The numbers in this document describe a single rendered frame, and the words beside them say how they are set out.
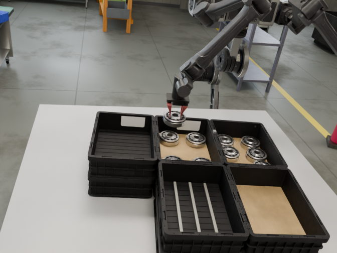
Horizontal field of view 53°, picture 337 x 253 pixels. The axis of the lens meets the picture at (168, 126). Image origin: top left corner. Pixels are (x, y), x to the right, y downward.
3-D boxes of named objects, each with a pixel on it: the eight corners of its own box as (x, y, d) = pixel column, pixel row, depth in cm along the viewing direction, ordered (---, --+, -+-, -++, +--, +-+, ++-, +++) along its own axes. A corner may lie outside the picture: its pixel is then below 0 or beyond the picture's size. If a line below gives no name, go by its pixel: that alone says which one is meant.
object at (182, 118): (164, 110, 163) (164, 109, 162) (184, 112, 164) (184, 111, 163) (164, 121, 154) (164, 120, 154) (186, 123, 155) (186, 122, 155)
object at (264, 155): (243, 148, 176) (243, 147, 176) (261, 148, 179) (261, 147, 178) (251, 160, 168) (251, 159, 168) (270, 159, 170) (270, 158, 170)
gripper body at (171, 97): (189, 105, 152) (191, 90, 148) (166, 103, 151) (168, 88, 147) (187, 97, 157) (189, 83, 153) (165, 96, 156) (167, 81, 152)
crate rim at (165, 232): (157, 164, 147) (158, 160, 146) (224, 168, 151) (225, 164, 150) (163, 239, 113) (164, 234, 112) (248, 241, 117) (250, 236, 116)
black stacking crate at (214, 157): (152, 133, 186) (154, 116, 180) (205, 137, 190) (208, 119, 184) (155, 181, 152) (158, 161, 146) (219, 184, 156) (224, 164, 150)
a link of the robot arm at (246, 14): (268, 6, 142) (253, -13, 137) (274, 9, 137) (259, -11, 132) (194, 79, 152) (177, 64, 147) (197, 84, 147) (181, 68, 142)
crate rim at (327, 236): (224, 168, 151) (225, 164, 150) (288, 171, 155) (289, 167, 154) (249, 241, 117) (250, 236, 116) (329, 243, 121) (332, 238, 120)
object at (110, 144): (97, 130, 182) (97, 111, 176) (151, 133, 186) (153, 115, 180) (87, 178, 148) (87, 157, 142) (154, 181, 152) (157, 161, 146)
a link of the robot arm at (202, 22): (212, 9, 176) (205, 2, 174) (217, 14, 168) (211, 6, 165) (199, 22, 179) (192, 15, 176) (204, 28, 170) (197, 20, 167)
